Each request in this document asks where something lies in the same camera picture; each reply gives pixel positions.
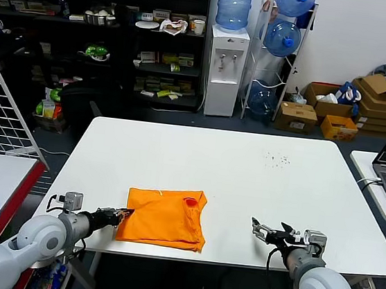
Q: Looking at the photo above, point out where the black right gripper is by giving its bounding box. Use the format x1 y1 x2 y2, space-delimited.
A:
248 217 306 257

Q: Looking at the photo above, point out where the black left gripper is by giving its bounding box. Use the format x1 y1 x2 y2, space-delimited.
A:
94 205 137 231

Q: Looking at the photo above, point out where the orange t-shirt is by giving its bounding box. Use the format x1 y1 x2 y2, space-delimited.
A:
114 181 212 254

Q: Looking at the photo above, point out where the white rounded work table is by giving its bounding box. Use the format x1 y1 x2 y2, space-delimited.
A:
21 107 386 286

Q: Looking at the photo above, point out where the white side table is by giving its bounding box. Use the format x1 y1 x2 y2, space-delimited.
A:
342 148 386 223

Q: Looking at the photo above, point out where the closed brown cardboard box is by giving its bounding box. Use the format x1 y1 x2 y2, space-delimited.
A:
273 100 320 136

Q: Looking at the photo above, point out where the yellow cardboard box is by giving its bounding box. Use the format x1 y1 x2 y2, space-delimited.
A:
319 113 360 143

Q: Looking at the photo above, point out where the black office chair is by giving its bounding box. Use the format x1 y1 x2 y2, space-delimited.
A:
55 75 128 137

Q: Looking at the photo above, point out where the basket of snack packets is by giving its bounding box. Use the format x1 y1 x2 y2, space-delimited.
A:
30 85 71 134

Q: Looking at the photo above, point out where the open brown cardboard box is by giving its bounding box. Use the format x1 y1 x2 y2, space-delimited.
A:
301 80 361 122

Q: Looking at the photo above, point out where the small tied plastic bag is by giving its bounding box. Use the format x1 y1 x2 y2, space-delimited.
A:
290 87 309 105

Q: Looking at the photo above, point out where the black shelf unit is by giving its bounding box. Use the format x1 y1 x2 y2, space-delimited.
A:
0 0 211 115

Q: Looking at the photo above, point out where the blue white bag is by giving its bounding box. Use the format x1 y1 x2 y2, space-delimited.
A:
334 79 364 108

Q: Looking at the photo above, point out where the plate of green fruit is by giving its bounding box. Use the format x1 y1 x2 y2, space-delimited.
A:
76 42 112 63

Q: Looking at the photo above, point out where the white water dispenser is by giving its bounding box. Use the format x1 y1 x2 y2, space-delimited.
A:
201 24 252 120

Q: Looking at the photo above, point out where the white metal jug rack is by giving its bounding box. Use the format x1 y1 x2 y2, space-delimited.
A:
238 0 319 127

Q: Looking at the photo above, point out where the white plate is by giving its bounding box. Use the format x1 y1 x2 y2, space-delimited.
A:
134 19 161 32

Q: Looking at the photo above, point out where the white red plastic bag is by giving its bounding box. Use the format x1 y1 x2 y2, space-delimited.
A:
158 17 190 39

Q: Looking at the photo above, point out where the metal bowl with eggs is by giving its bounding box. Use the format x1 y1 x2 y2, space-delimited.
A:
82 5 119 28

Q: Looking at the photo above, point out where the white paper cup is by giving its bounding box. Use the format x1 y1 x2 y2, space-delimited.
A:
191 18 207 37

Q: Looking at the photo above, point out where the upright blue water jug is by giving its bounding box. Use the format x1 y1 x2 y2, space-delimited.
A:
213 0 256 37

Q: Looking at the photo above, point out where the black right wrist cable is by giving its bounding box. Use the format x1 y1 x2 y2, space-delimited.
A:
263 245 304 289

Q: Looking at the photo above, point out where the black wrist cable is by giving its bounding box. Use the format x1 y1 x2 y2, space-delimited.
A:
46 193 69 214
263 245 304 289

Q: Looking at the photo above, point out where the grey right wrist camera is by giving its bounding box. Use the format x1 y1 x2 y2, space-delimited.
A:
300 228 330 258

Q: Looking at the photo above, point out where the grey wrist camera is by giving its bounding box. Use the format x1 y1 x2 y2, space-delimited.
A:
300 228 330 258
55 190 85 215

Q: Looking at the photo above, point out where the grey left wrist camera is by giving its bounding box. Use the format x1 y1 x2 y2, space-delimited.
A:
55 190 85 215

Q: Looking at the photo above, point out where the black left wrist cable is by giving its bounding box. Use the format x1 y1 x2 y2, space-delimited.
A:
46 193 69 214

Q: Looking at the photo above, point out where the white laptop cable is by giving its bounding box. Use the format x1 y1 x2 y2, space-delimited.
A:
356 175 383 190

